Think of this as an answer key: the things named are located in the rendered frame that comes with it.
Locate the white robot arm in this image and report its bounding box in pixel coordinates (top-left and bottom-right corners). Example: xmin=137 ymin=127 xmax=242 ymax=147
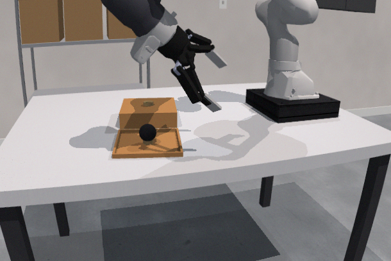
xmin=101 ymin=0 xmax=319 ymax=100

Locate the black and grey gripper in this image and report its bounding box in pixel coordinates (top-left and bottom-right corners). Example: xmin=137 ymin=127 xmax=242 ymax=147
xmin=157 ymin=26 xmax=228 ymax=112

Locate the black ball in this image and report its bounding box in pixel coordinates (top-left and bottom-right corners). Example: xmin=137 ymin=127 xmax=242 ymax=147
xmin=139 ymin=124 xmax=156 ymax=141

